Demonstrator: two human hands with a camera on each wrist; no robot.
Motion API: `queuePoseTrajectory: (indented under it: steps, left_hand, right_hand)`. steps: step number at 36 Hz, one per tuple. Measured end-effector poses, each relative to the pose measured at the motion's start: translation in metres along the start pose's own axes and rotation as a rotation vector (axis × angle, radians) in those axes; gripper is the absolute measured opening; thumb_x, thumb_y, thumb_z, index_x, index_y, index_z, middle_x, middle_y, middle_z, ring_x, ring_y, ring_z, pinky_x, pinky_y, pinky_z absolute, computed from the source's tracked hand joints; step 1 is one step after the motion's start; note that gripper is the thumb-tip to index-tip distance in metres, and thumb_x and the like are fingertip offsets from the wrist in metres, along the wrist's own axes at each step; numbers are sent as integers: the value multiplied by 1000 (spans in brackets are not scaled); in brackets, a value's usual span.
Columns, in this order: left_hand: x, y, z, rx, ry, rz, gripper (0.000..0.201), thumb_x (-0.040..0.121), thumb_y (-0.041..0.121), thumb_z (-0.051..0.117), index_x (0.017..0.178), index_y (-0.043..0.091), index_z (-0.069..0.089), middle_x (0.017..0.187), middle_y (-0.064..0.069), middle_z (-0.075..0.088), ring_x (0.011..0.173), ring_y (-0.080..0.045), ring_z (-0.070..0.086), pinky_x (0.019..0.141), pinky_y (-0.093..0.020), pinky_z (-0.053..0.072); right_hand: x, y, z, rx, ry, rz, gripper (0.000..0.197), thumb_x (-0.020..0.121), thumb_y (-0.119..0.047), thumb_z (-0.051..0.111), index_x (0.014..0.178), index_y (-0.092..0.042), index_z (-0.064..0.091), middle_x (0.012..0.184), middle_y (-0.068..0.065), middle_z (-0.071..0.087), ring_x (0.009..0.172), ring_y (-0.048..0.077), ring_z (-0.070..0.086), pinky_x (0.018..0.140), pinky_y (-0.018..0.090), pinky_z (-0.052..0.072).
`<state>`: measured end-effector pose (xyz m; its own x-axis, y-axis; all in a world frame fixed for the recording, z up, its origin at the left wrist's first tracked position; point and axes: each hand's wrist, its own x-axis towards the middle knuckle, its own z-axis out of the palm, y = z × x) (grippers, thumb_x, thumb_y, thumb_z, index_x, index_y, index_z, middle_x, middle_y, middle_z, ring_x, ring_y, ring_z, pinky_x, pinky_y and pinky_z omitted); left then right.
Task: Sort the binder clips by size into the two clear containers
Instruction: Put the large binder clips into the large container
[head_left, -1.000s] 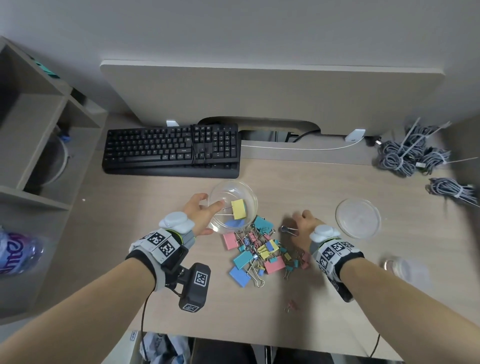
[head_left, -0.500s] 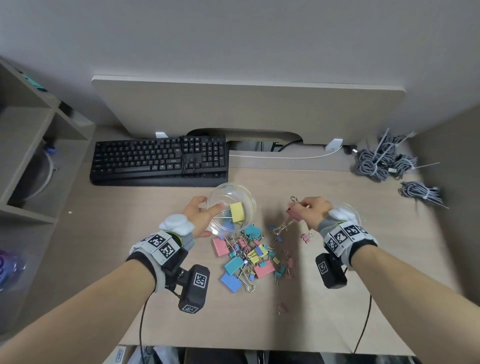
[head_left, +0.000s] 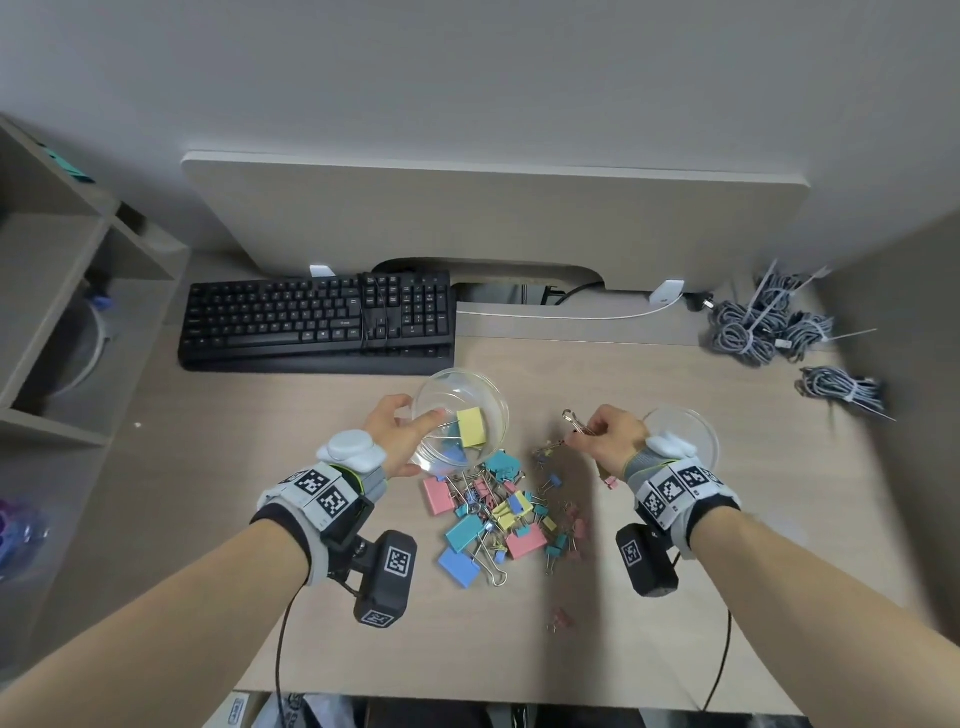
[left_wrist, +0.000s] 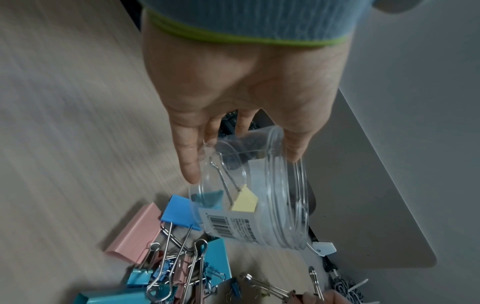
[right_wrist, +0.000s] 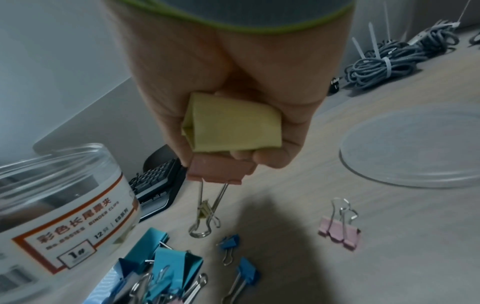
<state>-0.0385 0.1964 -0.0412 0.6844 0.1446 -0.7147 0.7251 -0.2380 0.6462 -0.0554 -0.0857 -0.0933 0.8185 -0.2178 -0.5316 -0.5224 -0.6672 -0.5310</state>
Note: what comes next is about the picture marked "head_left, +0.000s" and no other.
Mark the person's right hand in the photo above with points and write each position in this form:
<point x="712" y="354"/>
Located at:
<point x="619" y="442"/>

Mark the person's left hand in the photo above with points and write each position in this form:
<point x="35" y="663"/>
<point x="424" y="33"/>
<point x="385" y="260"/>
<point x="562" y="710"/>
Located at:
<point x="394" y="442"/>

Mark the pink large binder clip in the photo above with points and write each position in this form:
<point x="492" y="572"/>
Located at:
<point x="610" y="481"/>

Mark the transparent round plastic lid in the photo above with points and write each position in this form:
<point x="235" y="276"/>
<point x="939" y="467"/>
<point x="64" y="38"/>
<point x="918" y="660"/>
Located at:
<point x="694" y="435"/>

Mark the yellow large binder clip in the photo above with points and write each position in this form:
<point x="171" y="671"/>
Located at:
<point x="472" y="427"/>

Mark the large clear plastic jar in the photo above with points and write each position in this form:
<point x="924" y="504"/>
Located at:
<point x="457" y="390"/>

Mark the pile of mixed binder clips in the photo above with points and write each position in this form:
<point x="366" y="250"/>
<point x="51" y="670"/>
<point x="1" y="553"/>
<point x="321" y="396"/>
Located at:
<point x="465" y="531"/>

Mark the blue large binder clip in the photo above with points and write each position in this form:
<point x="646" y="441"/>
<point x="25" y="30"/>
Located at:
<point x="457" y="568"/>

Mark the person's left forearm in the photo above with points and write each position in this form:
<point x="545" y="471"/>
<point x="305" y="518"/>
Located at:
<point x="165" y="637"/>

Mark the person's right forearm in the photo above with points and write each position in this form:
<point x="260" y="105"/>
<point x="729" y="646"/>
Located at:
<point x="810" y="592"/>

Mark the white left hand tracker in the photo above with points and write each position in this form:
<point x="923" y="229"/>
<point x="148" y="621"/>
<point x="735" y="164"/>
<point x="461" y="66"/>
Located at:
<point x="349" y="450"/>

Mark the white hand tracker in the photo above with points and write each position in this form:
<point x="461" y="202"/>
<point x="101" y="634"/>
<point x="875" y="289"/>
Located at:
<point x="349" y="450"/>
<point x="671" y="446"/>

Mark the white right hand tracker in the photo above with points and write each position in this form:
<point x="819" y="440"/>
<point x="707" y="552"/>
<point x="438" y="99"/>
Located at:
<point x="671" y="446"/>

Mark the grey right marker wristband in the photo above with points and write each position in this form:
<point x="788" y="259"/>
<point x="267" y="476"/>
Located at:
<point x="675" y="491"/>

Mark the grey marker wristband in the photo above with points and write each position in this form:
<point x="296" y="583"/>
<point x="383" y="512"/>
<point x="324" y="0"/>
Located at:
<point x="675" y="491"/>
<point x="319" y="491"/>

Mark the grey left marker wristband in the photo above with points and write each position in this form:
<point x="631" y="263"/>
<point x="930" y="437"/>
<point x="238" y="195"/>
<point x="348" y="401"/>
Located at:
<point x="319" y="491"/>

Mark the black plug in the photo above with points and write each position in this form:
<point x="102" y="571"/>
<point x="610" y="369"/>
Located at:
<point x="697" y="301"/>

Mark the black keyboard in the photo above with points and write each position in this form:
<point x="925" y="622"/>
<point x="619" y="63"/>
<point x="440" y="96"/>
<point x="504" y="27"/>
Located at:
<point x="277" y="315"/>

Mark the blue white patterned bag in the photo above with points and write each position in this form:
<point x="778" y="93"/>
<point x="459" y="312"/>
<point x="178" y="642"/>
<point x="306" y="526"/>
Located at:
<point x="315" y="712"/>

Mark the white round device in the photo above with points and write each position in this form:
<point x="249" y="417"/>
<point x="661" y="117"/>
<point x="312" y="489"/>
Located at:
<point x="99" y="352"/>

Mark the small black object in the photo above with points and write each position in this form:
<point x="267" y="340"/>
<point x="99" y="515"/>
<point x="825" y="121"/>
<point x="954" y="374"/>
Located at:
<point x="131" y="217"/>

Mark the beige wooden shelf unit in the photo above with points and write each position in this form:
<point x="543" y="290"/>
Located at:
<point x="45" y="285"/>

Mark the purple label water bottle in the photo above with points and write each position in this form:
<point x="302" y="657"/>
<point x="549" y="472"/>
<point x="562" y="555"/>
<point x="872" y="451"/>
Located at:
<point x="19" y="536"/>

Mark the teal card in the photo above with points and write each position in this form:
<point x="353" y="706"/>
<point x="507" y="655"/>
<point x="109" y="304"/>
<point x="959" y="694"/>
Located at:
<point x="67" y="166"/>

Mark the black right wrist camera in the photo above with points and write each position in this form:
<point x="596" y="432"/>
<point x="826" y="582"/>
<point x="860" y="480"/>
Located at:
<point x="646" y="562"/>

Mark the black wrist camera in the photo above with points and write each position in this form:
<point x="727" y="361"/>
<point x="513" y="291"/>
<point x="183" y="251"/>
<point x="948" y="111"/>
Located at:
<point x="646" y="562"/>
<point x="386" y="577"/>

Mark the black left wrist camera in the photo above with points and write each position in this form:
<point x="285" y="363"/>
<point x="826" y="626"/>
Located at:
<point x="386" y="577"/>

